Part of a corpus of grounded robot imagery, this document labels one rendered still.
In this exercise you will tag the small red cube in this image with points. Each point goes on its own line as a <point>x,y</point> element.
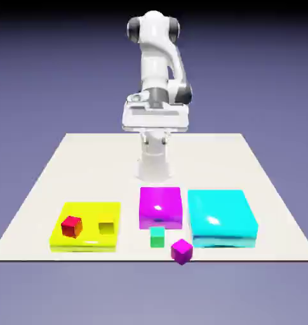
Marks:
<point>71,226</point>

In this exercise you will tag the small yellow cube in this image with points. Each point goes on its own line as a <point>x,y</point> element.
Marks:
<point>106,228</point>

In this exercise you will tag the small green cube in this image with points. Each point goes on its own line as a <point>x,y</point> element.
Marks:
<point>157,237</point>

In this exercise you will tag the large cyan box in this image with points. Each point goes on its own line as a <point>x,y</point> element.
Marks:
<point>219,213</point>

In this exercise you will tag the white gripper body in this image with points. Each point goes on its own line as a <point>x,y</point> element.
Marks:
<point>155,119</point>

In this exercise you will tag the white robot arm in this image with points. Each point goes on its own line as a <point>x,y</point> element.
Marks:
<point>153,45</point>

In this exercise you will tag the large magenta box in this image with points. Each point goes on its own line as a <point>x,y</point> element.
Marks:
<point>160,203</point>

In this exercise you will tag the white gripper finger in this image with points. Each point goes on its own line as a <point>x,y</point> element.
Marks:
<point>165,139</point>
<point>144,139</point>

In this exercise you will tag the large yellow box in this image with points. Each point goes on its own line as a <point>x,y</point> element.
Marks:
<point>90,212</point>

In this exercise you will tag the small magenta cube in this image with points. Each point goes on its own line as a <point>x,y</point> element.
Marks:
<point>182,251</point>

